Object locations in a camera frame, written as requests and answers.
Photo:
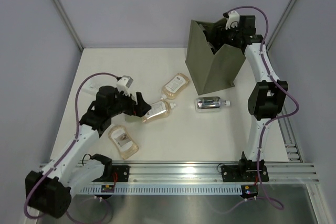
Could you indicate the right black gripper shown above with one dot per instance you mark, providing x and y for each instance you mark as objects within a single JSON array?
[{"x": 222, "y": 33}]

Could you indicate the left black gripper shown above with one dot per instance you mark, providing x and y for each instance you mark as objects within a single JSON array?
[{"x": 138, "y": 109}]

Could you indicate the white flat bottle black cap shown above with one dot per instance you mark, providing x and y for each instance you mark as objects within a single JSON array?
[{"x": 91, "y": 86}]

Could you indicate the amber soap bottle white cap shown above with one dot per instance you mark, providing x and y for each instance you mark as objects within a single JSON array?
[{"x": 159, "y": 110}]

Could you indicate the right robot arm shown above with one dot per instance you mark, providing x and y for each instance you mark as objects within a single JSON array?
[{"x": 264, "y": 103}]

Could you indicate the olive green canvas bag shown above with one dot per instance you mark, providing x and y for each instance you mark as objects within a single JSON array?
[{"x": 211, "y": 72}]

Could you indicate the silver metallic bottle white cap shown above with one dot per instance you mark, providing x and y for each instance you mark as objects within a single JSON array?
[{"x": 210, "y": 104}]

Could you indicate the clear amber soap pouch bottle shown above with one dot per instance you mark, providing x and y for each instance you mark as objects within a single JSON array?
[{"x": 174, "y": 87}]

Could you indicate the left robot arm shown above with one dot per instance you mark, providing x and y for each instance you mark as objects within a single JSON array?
[{"x": 52, "y": 189}]

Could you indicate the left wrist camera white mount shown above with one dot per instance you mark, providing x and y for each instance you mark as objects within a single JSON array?
[{"x": 123, "y": 84}]

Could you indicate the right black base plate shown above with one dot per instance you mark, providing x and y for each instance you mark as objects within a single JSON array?
[{"x": 232, "y": 174}]

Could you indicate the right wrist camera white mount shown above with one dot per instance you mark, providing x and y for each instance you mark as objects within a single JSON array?
[{"x": 232, "y": 19}]

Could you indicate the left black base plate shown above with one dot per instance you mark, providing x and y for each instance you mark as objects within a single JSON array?
[{"x": 118, "y": 172}]

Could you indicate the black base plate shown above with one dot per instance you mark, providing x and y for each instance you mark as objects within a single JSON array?
[
  {"x": 232, "y": 174},
  {"x": 118, "y": 172}
]

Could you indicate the aluminium front rail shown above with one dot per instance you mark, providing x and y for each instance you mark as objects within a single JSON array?
[{"x": 208, "y": 173}]

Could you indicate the pale green cylindrical bottle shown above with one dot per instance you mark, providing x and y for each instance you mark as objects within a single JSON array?
[{"x": 132, "y": 118}]

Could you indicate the white slotted cable duct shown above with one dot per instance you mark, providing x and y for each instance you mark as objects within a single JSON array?
[{"x": 162, "y": 190}]

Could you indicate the right aluminium frame post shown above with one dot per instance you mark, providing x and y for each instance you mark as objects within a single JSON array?
[{"x": 283, "y": 18}]

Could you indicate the left aluminium frame post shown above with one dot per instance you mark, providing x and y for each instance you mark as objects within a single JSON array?
[{"x": 68, "y": 24}]

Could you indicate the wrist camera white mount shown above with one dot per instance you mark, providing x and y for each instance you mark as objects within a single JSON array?
[
  {"x": 232, "y": 19},
  {"x": 123, "y": 84}
]

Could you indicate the aluminium frame post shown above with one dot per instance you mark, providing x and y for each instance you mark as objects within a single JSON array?
[
  {"x": 68, "y": 24},
  {"x": 283, "y": 18}
]

